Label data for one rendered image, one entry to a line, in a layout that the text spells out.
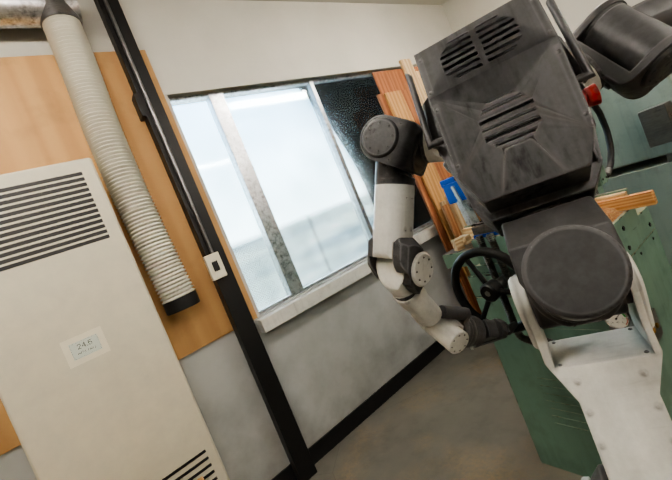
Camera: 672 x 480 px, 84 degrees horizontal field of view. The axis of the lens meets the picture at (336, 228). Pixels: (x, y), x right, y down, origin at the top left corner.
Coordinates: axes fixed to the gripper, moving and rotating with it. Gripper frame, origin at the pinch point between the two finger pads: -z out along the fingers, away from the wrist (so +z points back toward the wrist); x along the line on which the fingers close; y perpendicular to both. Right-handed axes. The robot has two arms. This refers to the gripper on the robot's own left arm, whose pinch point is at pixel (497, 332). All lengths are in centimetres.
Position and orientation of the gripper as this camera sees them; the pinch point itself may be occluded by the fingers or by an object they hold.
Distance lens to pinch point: 125.3
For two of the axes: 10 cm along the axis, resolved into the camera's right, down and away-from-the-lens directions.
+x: 5.2, -4.8, -7.1
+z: -8.5, -1.8, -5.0
